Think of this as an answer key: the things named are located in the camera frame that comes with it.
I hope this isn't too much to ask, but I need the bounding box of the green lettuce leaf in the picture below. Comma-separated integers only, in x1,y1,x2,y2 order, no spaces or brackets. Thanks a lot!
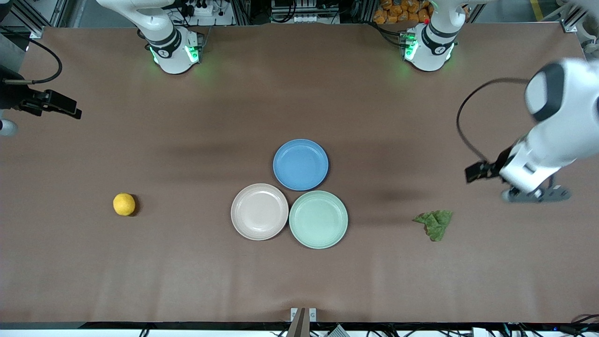
412,210,454,242

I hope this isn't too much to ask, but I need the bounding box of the yellow lemon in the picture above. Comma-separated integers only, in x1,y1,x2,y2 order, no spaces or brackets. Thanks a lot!
113,193,136,217

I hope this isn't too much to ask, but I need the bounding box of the pale green plate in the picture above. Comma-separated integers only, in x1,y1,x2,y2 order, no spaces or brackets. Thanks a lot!
289,190,349,249

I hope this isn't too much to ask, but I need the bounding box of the white power strip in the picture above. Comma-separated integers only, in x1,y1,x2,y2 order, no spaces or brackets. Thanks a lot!
184,0,221,17

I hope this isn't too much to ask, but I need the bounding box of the blue plate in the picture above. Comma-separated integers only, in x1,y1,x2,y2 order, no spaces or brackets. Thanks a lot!
273,139,329,191

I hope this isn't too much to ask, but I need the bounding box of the brown table cover sheet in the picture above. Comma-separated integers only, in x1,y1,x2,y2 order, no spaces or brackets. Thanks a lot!
0,22,599,324

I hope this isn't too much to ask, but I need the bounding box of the pink plate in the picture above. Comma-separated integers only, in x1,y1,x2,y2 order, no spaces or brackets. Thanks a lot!
230,183,289,241

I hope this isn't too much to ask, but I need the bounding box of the white electronics box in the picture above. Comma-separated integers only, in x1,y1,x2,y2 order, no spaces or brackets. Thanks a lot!
270,0,343,24

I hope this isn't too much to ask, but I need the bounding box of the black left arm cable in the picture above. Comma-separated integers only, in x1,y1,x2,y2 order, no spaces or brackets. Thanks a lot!
456,77,532,164

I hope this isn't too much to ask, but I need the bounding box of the aluminium frame profile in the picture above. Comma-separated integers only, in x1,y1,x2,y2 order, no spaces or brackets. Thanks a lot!
8,0,72,39
558,0,599,34

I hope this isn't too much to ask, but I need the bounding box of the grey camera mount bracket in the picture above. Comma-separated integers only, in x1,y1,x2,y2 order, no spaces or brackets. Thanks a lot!
286,308,317,337

